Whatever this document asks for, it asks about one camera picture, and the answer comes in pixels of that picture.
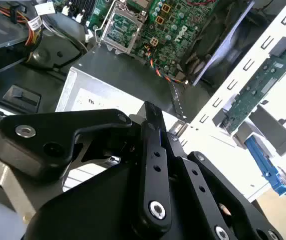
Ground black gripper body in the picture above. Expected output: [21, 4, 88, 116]
[24, 162, 283, 240]

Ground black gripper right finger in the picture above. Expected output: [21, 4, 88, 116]
[165, 131, 283, 240]

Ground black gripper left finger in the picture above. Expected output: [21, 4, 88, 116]
[0, 101, 173, 235]

